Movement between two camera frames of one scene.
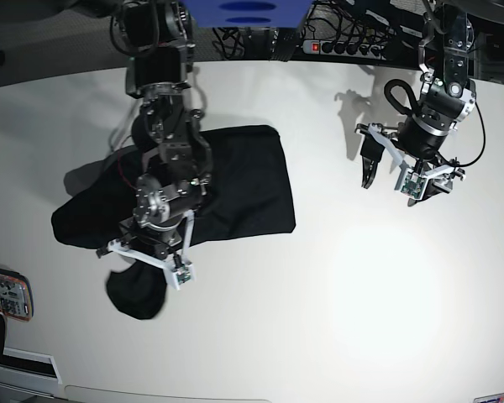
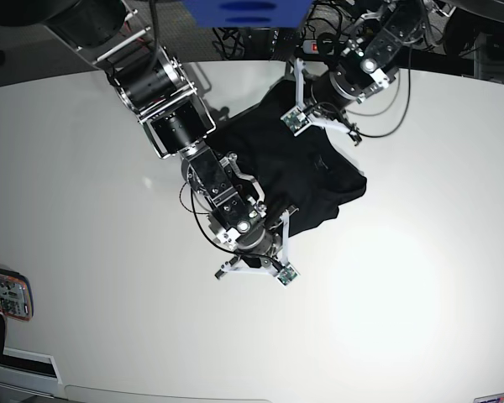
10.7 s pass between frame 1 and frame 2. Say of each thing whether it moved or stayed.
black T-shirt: moved
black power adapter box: stayed
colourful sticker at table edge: stayed
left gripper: moved
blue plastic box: stayed
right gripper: moved
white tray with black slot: stayed
